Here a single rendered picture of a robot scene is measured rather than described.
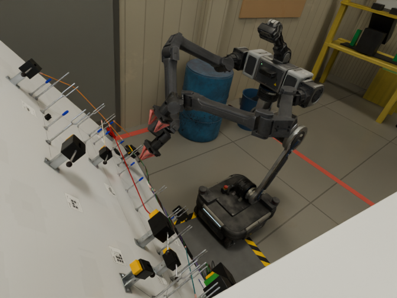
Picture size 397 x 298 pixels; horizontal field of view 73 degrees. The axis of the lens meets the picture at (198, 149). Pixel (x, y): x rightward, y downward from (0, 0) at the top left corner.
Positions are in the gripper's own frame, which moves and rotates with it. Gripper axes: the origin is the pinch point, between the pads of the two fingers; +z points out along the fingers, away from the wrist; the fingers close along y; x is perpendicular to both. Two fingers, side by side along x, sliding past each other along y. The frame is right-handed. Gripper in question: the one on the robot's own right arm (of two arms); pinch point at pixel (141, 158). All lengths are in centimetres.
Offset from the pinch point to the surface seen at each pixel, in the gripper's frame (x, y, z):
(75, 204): -70, 41, -5
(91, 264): -75, 57, -6
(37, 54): 13, -152, 29
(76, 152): -73, 32, -13
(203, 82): 126, -95, -60
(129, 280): -65, 62, -5
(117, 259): -64, 56, -4
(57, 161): -72, 29, -7
